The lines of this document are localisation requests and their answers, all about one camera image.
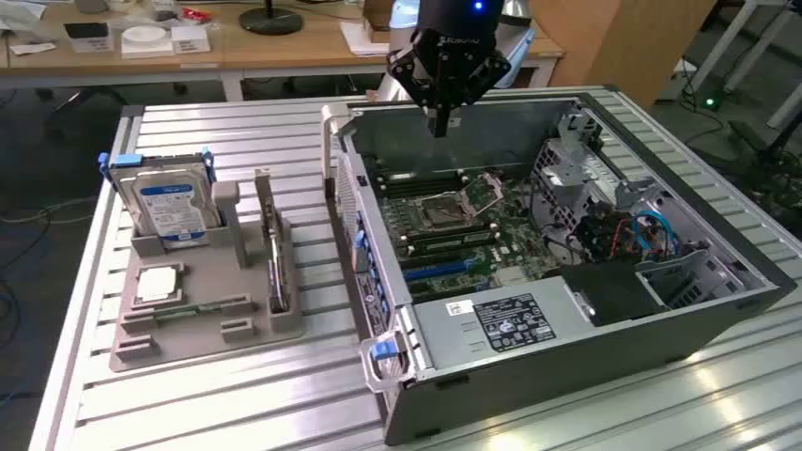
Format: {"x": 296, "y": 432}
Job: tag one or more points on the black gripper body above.
{"x": 451, "y": 28}

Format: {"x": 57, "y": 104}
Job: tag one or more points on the green graphics card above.
{"x": 276, "y": 277}

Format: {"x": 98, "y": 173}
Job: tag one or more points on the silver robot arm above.
{"x": 395, "y": 89}

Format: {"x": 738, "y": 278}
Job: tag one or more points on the white paper stack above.
{"x": 360, "y": 40}

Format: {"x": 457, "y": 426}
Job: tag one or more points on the cardboard box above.
{"x": 376, "y": 14}

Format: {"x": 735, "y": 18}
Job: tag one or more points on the wooden cabinet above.
{"x": 625, "y": 47}

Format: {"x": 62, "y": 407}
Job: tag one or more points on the black lamp base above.
{"x": 271, "y": 21}

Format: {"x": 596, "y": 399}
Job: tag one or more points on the perforated metal drive cage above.
{"x": 563, "y": 175}

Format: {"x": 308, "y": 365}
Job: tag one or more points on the metal socket cover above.
{"x": 485, "y": 192}

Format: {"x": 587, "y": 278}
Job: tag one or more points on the CPU socket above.
{"x": 445, "y": 211}

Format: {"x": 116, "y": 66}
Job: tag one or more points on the dark RAM stick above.
{"x": 451, "y": 239}

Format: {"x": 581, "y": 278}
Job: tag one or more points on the plain white box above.
{"x": 188, "y": 42}

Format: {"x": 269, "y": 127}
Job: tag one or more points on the red packet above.
{"x": 197, "y": 15}

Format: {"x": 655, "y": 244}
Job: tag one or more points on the green motherboard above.
{"x": 500, "y": 244}

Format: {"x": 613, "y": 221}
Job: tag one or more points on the blue expansion slot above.
{"x": 435, "y": 271}

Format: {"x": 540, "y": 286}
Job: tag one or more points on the white roll on box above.
{"x": 146, "y": 40}

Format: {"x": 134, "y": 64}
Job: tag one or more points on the black equipment stand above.
{"x": 746, "y": 134}

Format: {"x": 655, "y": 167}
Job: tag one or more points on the hard disk with blue label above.
{"x": 169, "y": 211}

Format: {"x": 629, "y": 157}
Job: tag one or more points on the black drive housing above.
{"x": 609, "y": 291}

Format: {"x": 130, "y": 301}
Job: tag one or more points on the metal disk bay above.
{"x": 670, "y": 268}

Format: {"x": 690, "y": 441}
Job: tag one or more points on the white box with black lid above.
{"x": 90, "y": 42}

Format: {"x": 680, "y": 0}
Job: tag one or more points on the grey parts rack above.
{"x": 206, "y": 263}

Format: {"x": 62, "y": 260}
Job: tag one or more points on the black office chair base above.
{"x": 88, "y": 99}

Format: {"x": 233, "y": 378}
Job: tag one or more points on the grey cup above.
{"x": 92, "y": 5}

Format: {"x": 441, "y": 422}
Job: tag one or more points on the grey power supply unit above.
{"x": 451, "y": 338}

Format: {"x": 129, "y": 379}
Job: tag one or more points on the wooden desk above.
{"x": 37, "y": 61}

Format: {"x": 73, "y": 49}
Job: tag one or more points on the silver CPU chip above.
{"x": 154, "y": 285}

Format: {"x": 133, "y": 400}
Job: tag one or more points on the white paper label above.
{"x": 30, "y": 48}

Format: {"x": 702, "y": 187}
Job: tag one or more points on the green RAM stick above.
{"x": 188, "y": 311}

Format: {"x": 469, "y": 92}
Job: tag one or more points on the clear plastic bag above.
{"x": 14, "y": 21}

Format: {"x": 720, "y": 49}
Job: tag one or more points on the black open PC case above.
{"x": 563, "y": 376}

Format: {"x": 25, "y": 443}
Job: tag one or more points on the white table frame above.
{"x": 722, "y": 43}

